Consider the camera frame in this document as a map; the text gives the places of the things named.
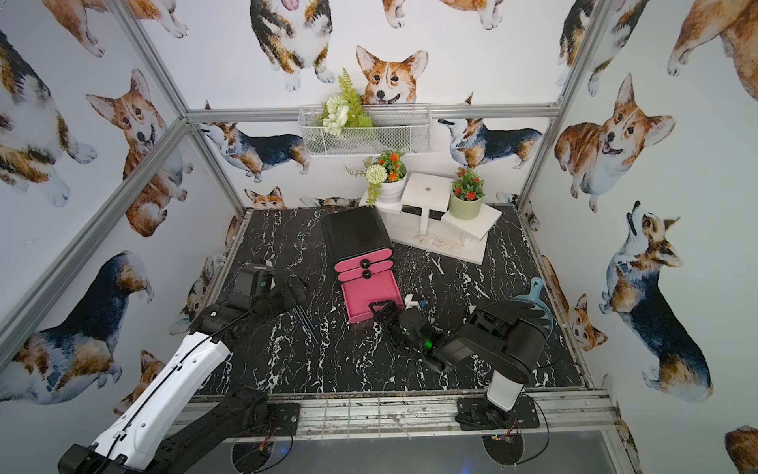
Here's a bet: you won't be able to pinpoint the pink top drawer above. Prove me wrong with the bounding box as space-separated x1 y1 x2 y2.
335 248 394 273

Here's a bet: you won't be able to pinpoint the black drawer cabinet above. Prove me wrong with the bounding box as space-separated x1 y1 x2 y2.
321 207 394 268

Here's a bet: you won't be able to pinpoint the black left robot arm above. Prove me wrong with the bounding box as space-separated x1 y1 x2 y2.
57 265 308 473

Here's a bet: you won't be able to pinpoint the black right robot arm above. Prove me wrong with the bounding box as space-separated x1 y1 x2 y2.
369 295 554 411

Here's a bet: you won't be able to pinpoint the dark blue pencil left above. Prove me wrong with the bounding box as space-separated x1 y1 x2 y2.
294 304 318 340

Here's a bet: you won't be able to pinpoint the white wooden stand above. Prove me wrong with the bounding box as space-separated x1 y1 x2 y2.
360 172 503 265

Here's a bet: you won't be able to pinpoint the teal plastic scoop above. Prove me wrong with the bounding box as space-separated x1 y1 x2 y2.
513 276 555 339

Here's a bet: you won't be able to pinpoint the green pot red flowers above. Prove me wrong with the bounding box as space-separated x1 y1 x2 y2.
448 167 485 220

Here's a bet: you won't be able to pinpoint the white pot orange flowers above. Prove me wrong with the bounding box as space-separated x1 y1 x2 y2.
345 150 408 207

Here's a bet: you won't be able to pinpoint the green fern with white flowers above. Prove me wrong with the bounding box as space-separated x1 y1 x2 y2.
316 69 373 136

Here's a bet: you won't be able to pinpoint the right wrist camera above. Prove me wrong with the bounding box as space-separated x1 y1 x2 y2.
404 294 422 309

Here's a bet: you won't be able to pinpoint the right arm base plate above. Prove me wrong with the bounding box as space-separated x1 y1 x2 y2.
455 394 541 432

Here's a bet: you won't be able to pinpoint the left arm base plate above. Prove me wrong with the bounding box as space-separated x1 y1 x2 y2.
226 403 302 440

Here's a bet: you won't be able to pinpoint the white wire basket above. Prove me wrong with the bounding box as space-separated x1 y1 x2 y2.
298 104 432 157

